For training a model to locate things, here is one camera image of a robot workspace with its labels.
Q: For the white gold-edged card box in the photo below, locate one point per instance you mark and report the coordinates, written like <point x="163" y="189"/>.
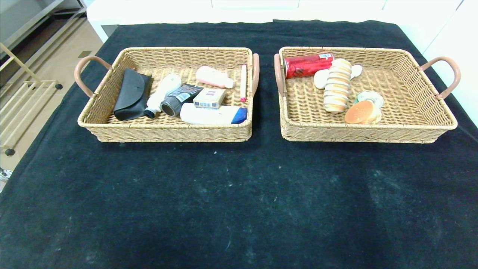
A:
<point x="210" y="98"/>

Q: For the black cosmetic tube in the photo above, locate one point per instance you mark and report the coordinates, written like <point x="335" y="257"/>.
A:
<point x="181" y="99"/>

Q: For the white brush-tip bottle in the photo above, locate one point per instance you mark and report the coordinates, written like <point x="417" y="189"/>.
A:
<point x="162" y="93"/>

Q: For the ridged long bread loaf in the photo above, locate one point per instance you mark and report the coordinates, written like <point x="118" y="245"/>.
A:
<point x="338" y="86"/>

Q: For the round brown bun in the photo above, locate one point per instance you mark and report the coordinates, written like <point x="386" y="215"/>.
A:
<point x="360" y="113"/>

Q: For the small tin can green label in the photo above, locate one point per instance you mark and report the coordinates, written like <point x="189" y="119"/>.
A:
<point x="371" y="97"/>

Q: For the wicker basket holding toiletries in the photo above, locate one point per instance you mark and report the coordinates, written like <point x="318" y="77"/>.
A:
<point x="168" y="130"/>

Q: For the wicker basket holding food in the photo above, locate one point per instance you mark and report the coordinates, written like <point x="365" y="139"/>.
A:
<point x="410" y="112"/>

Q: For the white bottle blue cap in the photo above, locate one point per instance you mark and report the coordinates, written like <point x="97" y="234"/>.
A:
<point x="209" y="116"/>

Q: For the white pen pink tip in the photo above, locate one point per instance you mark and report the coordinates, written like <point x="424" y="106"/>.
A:
<point x="243" y="83"/>

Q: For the black table cloth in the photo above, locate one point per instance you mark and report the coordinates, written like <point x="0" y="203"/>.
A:
<point x="261" y="186"/>

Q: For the small pink bottle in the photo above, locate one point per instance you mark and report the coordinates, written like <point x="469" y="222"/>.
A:
<point x="213" y="76"/>

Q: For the red soda can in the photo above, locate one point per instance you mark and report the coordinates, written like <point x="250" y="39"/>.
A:
<point x="306" y="66"/>

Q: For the white bottle green label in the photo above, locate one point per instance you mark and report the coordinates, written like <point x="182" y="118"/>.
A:
<point x="319" y="80"/>

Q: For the black glasses case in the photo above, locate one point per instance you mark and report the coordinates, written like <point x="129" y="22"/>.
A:
<point x="131" y="94"/>

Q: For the light wooden slatted rack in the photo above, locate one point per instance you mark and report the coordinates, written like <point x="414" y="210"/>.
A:
<point x="22" y="112"/>

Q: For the grey shelf unit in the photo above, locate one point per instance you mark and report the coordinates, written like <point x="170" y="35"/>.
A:
<point x="44" y="22"/>

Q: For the black white patterned floor object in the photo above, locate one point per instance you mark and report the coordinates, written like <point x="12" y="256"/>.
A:
<point x="4" y="175"/>

